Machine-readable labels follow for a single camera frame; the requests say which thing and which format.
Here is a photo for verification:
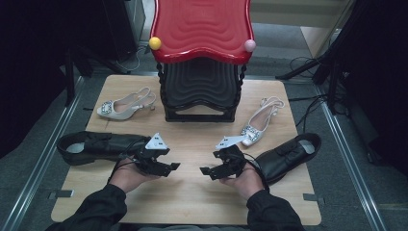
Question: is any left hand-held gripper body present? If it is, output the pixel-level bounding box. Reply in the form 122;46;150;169
133;132;170;176

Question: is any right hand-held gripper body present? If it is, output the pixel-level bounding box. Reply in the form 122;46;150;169
215;135;248;180

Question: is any white slingback heeled shoe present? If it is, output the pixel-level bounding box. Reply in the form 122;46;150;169
240;96;286;148
96;87;158;121

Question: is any black leather shoe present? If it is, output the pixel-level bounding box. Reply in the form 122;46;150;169
254;132;322;186
57;130;152;167

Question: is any red and black shoe rack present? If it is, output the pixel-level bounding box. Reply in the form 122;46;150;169
148;0;257;123

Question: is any person's right hand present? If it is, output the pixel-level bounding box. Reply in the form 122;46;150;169
220;161;266;201

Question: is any person's left hand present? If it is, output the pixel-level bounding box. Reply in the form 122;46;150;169
109;157;162;194

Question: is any grey tape piece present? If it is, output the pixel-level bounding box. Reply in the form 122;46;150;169
47;190;75;200
302;192;325;205

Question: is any black metal stand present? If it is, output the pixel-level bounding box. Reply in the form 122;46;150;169
62;44;129;108
274;47;349;115

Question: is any dark cabinet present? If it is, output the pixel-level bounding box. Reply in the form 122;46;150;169
101;0;147;63

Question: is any black curtain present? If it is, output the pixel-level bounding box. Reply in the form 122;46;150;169
0;0;107;160
333;0;408;176

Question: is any right hand-held gripper cable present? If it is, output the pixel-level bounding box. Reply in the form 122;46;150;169
235;152;271;193

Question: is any hand-held gripper cable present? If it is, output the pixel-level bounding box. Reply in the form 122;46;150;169
235;152;271;193
107;138;152;185

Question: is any left hand-held gripper cable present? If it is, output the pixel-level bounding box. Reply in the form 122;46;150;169
107;138;152;185

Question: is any white floor cable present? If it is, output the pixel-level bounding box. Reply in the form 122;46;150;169
115;45;148;73

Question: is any metal floor rail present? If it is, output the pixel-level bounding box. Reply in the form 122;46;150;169
316;85;390;231
0;76;87;231

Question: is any black looped floor cable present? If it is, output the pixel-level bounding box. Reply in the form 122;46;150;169
289;56;321;71

